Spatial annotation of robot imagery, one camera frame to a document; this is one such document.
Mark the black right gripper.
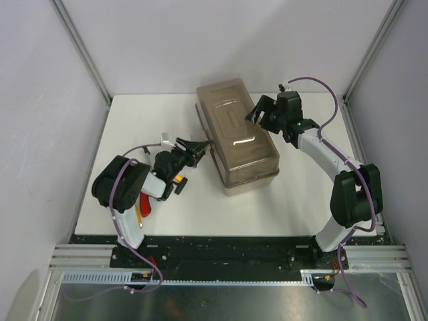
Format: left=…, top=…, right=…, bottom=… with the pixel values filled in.
left=244, top=96, right=286, bottom=136

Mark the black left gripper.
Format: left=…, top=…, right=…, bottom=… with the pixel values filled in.
left=167, top=137, right=209, bottom=181

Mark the translucent brown plastic toolbox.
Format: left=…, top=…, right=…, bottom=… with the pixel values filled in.
left=195, top=78, right=280, bottom=196

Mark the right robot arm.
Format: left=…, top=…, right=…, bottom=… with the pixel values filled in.
left=196, top=88, right=383, bottom=268

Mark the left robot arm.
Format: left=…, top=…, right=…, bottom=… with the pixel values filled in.
left=91, top=146, right=205, bottom=268

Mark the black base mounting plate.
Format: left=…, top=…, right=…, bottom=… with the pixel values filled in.
left=69, top=235, right=390, bottom=278

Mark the yellow black handled tool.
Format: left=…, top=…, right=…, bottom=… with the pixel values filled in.
left=173, top=175, right=188, bottom=195

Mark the red handled tool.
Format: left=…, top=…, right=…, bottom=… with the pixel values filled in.
left=140, top=192, right=152, bottom=218

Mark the white slotted cable duct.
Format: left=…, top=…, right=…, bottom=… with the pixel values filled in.
left=62, top=270, right=333, bottom=286

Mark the left aluminium frame post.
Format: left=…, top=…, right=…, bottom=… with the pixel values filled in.
left=49, top=0, right=112, bottom=106

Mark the aluminium frame post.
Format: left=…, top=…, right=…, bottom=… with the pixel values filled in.
left=49, top=0, right=112, bottom=106
left=343, top=0, right=407, bottom=102

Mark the aluminium front rail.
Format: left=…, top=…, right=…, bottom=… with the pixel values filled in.
left=49, top=244, right=412, bottom=273

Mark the right aluminium frame post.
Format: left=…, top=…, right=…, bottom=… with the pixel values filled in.
left=343, top=0, right=407, bottom=102

